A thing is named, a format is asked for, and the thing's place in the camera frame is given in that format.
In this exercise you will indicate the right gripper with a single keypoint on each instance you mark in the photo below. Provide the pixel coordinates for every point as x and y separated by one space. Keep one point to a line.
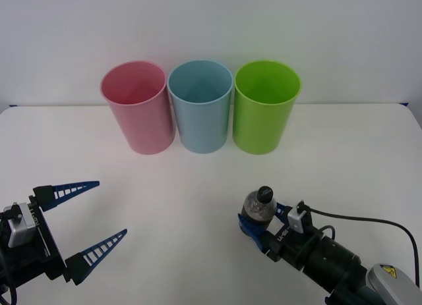
291 247

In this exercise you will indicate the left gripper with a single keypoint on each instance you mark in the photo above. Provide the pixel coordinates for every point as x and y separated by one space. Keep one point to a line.
46 249

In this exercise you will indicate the small dark plastic bottle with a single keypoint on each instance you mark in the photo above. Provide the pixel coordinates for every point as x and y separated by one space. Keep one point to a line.
257 209

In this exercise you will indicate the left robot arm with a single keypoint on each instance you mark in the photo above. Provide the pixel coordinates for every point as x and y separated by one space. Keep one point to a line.
18 229

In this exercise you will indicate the green plastic bin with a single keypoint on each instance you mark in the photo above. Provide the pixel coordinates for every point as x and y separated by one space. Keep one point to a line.
260 127

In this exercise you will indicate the pale blue plastic bin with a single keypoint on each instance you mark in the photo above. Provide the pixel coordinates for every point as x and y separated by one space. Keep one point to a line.
201 127

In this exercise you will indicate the pink plastic bin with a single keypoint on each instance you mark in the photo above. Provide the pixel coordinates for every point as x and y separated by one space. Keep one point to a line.
145 127

